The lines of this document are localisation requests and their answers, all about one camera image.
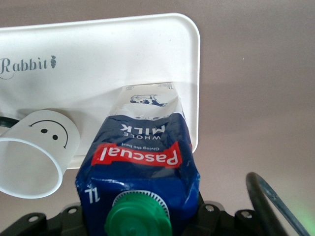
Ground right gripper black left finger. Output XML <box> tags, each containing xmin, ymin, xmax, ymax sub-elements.
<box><xmin>0</xmin><ymin>202</ymin><xmax>88</xmax><ymax>236</ymax></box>

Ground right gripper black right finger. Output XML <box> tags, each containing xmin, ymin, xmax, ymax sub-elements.
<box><xmin>172</xmin><ymin>194</ymin><xmax>288</xmax><ymax>236</ymax></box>

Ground white smiley face mug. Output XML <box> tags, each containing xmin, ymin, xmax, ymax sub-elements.
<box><xmin>0</xmin><ymin>109</ymin><xmax>82</xmax><ymax>199</ymax></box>

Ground blue white milk carton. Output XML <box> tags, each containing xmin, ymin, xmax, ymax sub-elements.
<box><xmin>75</xmin><ymin>83</ymin><xmax>201</xmax><ymax>236</ymax></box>

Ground cream rabbit print tray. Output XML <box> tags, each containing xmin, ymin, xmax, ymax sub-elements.
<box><xmin>0</xmin><ymin>12</ymin><xmax>201</xmax><ymax>171</ymax></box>

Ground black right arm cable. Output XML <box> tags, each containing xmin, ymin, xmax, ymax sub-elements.
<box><xmin>246</xmin><ymin>172</ymin><xmax>311</xmax><ymax>236</ymax></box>

